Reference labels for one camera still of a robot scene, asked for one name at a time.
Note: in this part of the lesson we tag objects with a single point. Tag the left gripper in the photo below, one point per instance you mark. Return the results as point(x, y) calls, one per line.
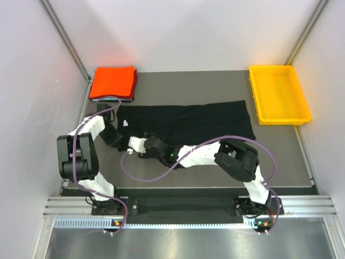
point(114, 141)

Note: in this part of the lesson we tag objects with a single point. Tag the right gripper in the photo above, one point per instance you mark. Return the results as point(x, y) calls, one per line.
point(147, 155)

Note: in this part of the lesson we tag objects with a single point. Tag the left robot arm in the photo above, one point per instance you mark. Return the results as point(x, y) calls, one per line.
point(78, 160)

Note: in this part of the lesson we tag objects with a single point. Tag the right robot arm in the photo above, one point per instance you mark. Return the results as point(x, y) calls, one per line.
point(232, 154)

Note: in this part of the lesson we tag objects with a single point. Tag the teal folded t-shirt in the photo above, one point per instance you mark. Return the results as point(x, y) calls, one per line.
point(110, 99)

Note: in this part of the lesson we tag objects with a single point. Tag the red folded t-shirt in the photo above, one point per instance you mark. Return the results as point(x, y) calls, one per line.
point(135, 77)

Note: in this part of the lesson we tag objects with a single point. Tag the orange folded t-shirt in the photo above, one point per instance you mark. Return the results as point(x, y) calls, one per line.
point(112, 82)

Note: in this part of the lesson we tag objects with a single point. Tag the yellow plastic tray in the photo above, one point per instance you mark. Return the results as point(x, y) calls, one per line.
point(278, 96)

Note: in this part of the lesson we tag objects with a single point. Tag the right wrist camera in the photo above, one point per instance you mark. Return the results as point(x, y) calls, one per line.
point(136, 144)

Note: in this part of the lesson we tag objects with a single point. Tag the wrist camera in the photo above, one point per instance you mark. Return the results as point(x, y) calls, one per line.
point(136, 144)
point(108, 113)

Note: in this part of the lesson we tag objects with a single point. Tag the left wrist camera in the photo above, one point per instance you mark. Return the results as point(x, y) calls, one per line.
point(108, 113)

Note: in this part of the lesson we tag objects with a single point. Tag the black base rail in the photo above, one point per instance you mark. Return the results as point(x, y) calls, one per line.
point(211, 209)

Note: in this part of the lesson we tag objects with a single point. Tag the grey slotted cable duct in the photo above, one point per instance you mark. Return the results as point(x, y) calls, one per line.
point(108, 223)

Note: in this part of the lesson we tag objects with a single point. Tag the left aluminium frame post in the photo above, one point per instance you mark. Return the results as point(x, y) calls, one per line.
point(53, 17)

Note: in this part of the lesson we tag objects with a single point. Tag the aluminium frame post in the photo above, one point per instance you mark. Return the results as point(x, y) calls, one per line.
point(53, 17)
point(311, 22)

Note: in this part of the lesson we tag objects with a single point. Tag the right aluminium frame post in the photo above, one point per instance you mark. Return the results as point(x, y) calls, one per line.
point(311, 22)

